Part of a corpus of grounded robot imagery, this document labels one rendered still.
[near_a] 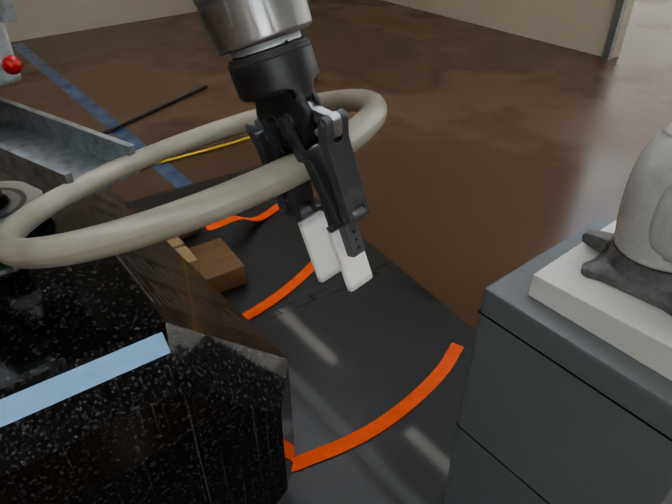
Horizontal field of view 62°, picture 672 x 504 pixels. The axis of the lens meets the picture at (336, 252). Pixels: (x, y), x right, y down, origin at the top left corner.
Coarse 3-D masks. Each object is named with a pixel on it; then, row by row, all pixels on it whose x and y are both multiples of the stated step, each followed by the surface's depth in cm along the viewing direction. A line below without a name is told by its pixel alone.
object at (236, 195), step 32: (320, 96) 82; (352, 96) 74; (224, 128) 90; (352, 128) 56; (128, 160) 86; (160, 160) 90; (288, 160) 51; (64, 192) 78; (224, 192) 48; (256, 192) 49; (0, 224) 65; (32, 224) 70; (128, 224) 48; (160, 224) 48; (192, 224) 48; (0, 256) 55; (32, 256) 51; (64, 256) 50; (96, 256) 49
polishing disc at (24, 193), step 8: (0, 184) 124; (8, 184) 124; (16, 184) 124; (24, 184) 124; (8, 192) 121; (16, 192) 121; (24, 192) 121; (32, 192) 121; (40, 192) 121; (16, 200) 118; (24, 200) 118; (32, 200) 118; (8, 208) 116; (16, 208) 116; (0, 216) 113; (8, 216) 113
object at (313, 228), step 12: (312, 216) 57; (324, 216) 58; (300, 228) 56; (312, 228) 57; (324, 228) 58; (312, 240) 57; (324, 240) 58; (312, 252) 57; (324, 252) 58; (312, 264) 58; (324, 264) 58; (336, 264) 59; (324, 276) 59
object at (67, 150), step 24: (0, 120) 105; (24, 120) 100; (48, 120) 95; (0, 144) 86; (24, 144) 97; (48, 144) 97; (72, 144) 95; (96, 144) 91; (120, 144) 87; (0, 168) 89; (24, 168) 84; (48, 168) 80; (72, 168) 89; (96, 192) 84
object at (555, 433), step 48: (576, 240) 116; (528, 288) 104; (480, 336) 110; (528, 336) 100; (576, 336) 94; (480, 384) 115; (528, 384) 104; (576, 384) 95; (624, 384) 87; (480, 432) 121; (528, 432) 109; (576, 432) 99; (624, 432) 91; (480, 480) 128; (528, 480) 114; (576, 480) 103; (624, 480) 94
